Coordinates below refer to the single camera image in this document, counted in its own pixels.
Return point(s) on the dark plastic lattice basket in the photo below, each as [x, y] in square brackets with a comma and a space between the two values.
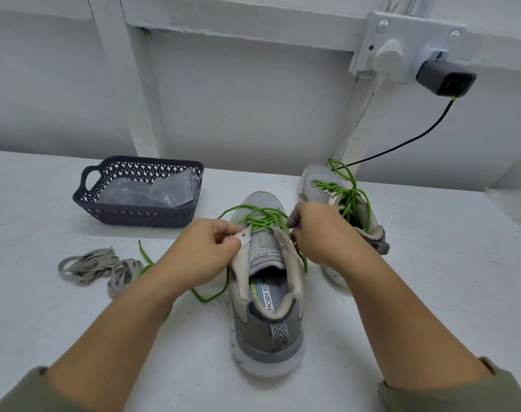
[127, 217]

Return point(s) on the person's right forearm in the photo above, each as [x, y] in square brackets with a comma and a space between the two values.
[432, 347]

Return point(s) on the gray charger adapter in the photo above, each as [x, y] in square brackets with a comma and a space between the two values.
[446, 78]

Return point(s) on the person's right hand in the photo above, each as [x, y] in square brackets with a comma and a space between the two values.
[329, 236]

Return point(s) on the white plug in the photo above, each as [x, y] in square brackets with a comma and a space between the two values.
[388, 57]

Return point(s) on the person's left forearm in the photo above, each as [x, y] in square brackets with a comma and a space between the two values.
[80, 364]

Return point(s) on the clear plastic bag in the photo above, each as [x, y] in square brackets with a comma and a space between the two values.
[149, 191]

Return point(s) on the green shoelace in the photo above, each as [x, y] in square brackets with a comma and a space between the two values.
[260, 218]
[351, 194]

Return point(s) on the person's left hand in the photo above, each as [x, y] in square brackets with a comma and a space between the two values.
[199, 253]

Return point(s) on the gray sneaker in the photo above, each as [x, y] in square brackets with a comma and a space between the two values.
[269, 334]
[376, 234]

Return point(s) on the white wall socket plate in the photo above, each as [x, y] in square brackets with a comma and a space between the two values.
[411, 30]

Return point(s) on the beige shoelace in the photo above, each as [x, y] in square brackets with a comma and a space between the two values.
[123, 277]
[89, 265]

